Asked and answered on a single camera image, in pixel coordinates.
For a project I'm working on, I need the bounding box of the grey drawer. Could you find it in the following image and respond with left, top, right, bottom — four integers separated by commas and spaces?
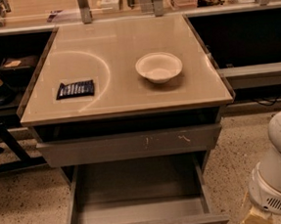
33, 107, 226, 170
67, 154, 229, 224

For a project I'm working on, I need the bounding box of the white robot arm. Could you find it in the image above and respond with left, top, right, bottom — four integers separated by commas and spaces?
241, 112, 281, 224

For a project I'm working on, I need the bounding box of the grey top drawer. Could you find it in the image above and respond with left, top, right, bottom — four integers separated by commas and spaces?
33, 107, 226, 170

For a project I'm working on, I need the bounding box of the white paper bowl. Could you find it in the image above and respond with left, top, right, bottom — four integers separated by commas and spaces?
135, 52, 183, 84

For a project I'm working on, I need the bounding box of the grey cabinet with beige top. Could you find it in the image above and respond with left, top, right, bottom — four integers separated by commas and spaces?
19, 15, 234, 180

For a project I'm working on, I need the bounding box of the dark blue snack packet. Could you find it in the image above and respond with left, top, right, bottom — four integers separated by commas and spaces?
57, 80, 95, 100

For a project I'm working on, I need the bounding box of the white box on shelf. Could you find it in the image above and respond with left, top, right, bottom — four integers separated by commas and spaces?
101, 0, 121, 11

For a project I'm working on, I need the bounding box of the dark box with label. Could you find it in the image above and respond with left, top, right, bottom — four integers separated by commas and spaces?
0, 55, 39, 75

